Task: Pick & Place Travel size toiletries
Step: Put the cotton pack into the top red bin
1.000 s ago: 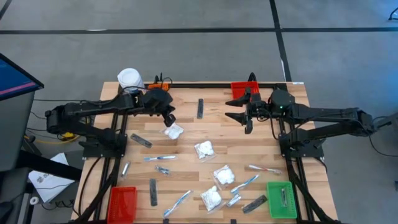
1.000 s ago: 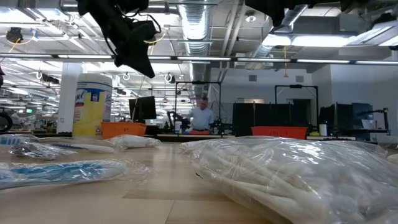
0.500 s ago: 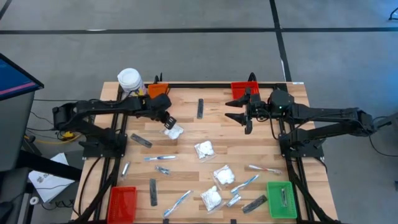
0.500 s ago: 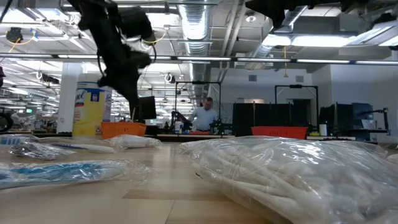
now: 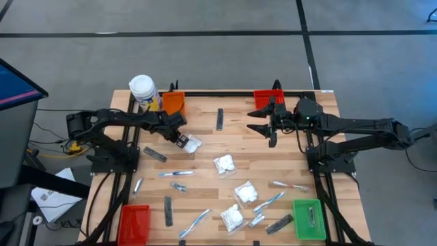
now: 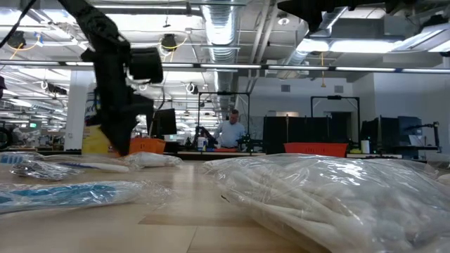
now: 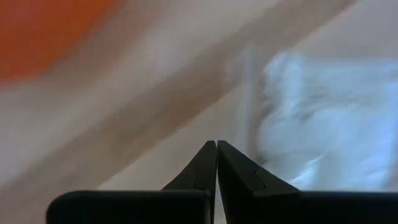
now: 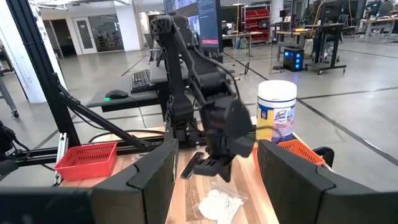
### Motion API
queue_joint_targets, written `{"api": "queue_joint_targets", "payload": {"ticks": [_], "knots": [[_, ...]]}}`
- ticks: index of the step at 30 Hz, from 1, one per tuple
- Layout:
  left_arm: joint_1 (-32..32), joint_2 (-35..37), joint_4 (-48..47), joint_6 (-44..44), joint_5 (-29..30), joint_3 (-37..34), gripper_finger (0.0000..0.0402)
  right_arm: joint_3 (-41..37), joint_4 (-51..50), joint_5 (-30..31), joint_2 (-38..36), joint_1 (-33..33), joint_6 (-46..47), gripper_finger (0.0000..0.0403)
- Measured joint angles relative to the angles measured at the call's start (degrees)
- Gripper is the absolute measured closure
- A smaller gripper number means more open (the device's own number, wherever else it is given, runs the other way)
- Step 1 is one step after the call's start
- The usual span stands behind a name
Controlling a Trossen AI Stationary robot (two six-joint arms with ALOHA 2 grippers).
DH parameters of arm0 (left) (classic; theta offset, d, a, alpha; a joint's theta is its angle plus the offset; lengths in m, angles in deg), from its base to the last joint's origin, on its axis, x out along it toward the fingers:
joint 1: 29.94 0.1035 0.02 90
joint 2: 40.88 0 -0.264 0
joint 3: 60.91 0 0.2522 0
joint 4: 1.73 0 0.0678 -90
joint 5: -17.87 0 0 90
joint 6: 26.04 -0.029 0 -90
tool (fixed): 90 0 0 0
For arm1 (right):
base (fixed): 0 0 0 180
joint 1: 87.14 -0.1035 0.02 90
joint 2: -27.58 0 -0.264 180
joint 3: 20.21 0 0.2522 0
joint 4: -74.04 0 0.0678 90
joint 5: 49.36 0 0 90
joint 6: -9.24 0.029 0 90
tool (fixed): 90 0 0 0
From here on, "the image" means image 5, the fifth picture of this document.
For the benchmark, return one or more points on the bagged blue toothbrush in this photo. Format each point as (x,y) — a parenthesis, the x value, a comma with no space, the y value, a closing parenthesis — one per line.
(194,223)
(175,173)
(268,202)

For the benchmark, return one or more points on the grey monitor with blue screen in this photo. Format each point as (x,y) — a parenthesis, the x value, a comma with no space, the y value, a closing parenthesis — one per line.
(18,143)

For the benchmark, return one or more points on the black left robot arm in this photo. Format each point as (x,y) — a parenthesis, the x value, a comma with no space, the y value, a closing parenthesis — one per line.
(116,116)

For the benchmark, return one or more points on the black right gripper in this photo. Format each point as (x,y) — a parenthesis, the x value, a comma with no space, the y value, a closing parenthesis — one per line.
(273,140)

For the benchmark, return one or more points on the white label sticker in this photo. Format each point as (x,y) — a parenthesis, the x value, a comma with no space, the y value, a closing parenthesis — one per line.
(326,91)

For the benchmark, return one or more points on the bagged red toothbrush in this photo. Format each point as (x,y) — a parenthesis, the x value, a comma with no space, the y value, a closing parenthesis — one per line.
(290,186)

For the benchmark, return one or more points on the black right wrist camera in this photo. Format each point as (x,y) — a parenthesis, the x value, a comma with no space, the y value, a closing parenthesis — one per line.
(285,118)

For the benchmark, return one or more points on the bagged white cotton balls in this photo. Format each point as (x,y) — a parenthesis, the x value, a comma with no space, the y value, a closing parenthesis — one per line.
(193,145)
(246,194)
(225,164)

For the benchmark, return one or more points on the red plastic basket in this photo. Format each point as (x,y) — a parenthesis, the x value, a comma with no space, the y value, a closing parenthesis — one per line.
(268,95)
(134,223)

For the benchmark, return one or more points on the bagged black comb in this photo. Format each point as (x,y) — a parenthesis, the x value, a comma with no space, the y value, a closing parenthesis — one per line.
(220,119)
(280,223)
(155,154)
(168,211)

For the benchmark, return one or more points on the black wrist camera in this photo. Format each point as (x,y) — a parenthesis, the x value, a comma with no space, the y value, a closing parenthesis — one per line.
(285,118)
(177,119)

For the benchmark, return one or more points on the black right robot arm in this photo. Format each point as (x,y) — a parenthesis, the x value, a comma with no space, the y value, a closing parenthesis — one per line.
(358,124)

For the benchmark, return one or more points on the black stand frame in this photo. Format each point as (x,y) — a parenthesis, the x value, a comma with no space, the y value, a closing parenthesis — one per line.
(51,182)

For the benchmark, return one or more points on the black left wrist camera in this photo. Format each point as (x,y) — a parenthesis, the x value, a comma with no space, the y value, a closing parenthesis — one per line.
(177,119)

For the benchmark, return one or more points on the green plastic basket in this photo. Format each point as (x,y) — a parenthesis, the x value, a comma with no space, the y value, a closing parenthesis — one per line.
(302,222)

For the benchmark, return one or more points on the yellow power plug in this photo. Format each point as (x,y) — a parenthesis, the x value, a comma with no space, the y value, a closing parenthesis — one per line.
(74,148)

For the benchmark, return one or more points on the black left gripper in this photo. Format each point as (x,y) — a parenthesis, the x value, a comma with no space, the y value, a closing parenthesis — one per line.
(172,133)

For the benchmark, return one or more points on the white tape roll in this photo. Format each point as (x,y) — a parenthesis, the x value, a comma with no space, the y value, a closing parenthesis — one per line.
(33,219)

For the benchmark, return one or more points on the white paper sheet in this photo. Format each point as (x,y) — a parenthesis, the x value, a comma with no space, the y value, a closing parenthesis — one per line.
(54,205)

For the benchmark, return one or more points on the orange plastic basket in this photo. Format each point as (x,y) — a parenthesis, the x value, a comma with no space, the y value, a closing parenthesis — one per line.
(172,102)

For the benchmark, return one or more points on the wipes canister with yellow label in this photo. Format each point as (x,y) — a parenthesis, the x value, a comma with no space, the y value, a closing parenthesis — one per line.
(143,87)

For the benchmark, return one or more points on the grey floor stand leg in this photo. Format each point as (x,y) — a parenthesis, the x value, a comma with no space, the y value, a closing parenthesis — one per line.
(425,134)

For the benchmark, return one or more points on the bagged white cotton swabs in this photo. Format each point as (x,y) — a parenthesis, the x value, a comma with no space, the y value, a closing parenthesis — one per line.
(232,217)

